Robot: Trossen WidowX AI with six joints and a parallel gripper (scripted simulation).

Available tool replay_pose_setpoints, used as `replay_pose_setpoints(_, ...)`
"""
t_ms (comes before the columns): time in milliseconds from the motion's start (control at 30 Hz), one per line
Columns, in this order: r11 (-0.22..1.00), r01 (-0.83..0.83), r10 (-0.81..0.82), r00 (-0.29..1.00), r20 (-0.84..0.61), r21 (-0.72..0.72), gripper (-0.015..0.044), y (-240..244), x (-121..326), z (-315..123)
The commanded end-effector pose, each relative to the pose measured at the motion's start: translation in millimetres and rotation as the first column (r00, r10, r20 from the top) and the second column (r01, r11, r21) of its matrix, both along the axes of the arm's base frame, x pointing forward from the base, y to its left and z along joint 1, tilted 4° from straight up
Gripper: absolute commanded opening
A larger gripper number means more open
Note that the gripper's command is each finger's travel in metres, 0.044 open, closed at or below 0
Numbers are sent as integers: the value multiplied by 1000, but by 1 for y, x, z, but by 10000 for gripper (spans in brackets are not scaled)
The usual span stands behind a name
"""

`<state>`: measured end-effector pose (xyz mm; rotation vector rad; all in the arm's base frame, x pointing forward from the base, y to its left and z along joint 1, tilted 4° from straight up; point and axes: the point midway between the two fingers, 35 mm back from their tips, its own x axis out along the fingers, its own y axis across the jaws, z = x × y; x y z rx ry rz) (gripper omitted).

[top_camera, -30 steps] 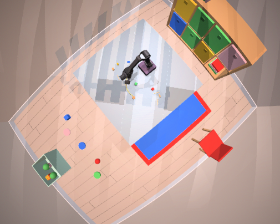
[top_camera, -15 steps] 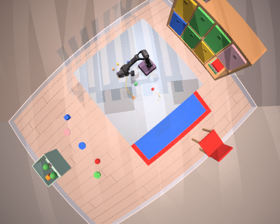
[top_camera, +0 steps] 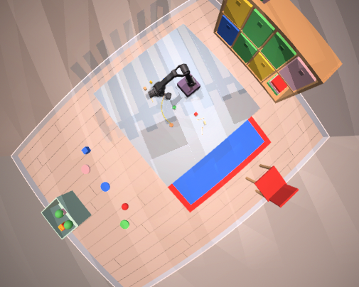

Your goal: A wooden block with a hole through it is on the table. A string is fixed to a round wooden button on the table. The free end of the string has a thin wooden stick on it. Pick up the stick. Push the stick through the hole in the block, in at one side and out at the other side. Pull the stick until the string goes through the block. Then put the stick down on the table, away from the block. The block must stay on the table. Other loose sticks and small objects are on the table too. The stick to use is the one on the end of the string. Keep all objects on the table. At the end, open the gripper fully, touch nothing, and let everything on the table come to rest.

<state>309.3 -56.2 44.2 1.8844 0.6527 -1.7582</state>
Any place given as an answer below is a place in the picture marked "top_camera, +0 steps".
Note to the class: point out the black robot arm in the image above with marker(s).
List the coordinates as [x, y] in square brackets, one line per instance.
[159, 87]

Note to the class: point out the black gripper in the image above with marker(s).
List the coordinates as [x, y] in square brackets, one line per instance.
[167, 95]

